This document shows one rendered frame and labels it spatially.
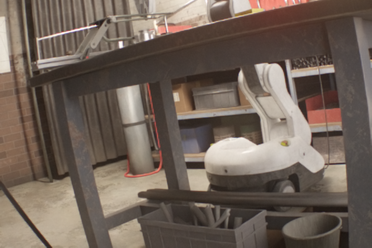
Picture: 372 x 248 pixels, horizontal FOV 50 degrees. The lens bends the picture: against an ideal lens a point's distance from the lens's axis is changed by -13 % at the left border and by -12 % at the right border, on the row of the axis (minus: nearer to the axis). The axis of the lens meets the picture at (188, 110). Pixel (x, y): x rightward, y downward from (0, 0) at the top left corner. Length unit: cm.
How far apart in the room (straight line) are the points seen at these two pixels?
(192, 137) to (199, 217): 207
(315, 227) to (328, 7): 81
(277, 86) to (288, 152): 41
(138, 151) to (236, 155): 170
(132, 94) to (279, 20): 279
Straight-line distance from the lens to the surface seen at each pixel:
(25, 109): 452
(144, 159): 378
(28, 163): 451
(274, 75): 237
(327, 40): 106
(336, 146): 299
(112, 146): 461
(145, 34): 178
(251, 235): 153
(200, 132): 368
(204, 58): 126
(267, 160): 212
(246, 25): 108
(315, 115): 299
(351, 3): 96
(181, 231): 161
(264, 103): 252
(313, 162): 237
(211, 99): 346
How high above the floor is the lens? 76
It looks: 4 degrees down
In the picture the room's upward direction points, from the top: 10 degrees counter-clockwise
